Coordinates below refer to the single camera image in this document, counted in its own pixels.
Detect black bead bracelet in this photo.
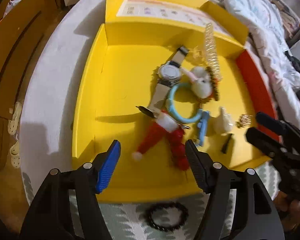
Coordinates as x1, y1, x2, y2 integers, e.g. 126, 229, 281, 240
144, 201, 190, 233

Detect white bunny pompom hair tie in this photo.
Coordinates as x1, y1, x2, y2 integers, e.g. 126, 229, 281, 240
181, 65, 214, 99

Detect yellow cardboard box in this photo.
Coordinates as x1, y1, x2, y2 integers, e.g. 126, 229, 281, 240
72, 0, 277, 203

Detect leaf pattern bed sheet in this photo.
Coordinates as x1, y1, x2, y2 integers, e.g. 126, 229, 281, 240
18, 0, 281, 240

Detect light blue silicone bracelet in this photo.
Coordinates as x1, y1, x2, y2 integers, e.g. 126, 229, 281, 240
165, 82, 203, 124

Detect grey strap wrist watch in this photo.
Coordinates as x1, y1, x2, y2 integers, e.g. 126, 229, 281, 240
137, 46, 189, 118

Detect black bobby pin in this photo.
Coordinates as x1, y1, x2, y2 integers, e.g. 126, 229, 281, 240
221, 133, 233, 154

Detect gold chain earrings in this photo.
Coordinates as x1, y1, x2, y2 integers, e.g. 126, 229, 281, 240
236, 114, 252, 128

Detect floral white duvet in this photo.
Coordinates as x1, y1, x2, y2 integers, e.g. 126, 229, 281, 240
219, 0, 300, 129

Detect wooden wardrobe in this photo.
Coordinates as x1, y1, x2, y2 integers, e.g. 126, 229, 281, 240
0, 0, 62, 171

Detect red santa hat clip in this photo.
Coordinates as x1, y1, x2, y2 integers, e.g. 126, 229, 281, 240
132, 111, 186, 163

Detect light blue hair clip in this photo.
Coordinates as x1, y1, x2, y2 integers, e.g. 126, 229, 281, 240
197, 111, 210, 147

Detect cream bow hair clip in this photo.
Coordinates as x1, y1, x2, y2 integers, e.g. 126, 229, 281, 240
213, 107, 234, 134

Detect pearl hair claw clip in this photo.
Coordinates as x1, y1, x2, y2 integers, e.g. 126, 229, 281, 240
204, 23, 222, 82

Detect white plastic bag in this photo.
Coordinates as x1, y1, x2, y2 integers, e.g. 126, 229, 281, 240
3, 0, 22, 18

